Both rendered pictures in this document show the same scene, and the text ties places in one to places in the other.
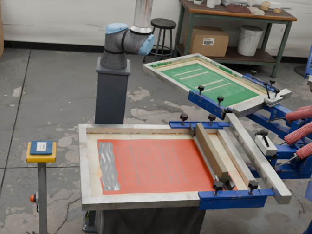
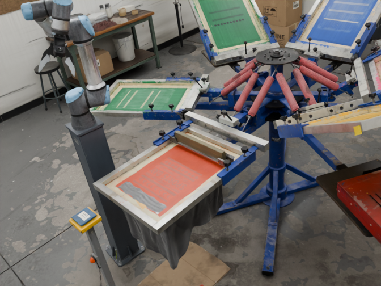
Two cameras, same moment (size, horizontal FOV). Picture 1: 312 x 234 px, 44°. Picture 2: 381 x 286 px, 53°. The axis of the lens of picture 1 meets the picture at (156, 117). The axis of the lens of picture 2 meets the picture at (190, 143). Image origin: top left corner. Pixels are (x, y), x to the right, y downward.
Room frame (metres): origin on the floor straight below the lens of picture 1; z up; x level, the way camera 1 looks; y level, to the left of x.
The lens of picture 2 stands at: (-0.19, 0.58, 2.35)
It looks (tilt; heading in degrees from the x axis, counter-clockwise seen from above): 34 degrees down; 335
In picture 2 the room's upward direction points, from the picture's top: 9 degrees counter-clockwise
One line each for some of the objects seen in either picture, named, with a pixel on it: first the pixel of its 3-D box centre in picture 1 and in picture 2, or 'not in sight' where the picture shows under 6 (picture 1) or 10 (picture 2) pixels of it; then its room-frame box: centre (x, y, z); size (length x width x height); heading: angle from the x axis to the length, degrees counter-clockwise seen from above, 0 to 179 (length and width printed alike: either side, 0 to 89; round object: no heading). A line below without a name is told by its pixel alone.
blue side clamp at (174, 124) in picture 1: (195, 128); (172, 137); (1.83, -0.23, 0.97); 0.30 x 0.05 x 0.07; 106
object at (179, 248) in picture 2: (154, 229); (197, 218); (1.28, -0.07, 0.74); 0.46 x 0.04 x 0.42; 106
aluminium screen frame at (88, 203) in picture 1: (164, 160); (174, 170); (1.49, -0.07, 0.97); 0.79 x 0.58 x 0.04; 106
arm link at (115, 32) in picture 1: (117, 36); (77, 100); (2.01, 0.27, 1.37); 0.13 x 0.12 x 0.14; 73
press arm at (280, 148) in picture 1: (273, 152); (234, 122); (1.64, -0.61, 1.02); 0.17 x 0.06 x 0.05; 106
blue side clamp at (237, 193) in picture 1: (231, 198); (236, 166); (1.29, -0.37, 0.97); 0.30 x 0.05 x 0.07; 106
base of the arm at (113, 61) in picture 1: (114, 56); (81, 117); (2.01, 0.28, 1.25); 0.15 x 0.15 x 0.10
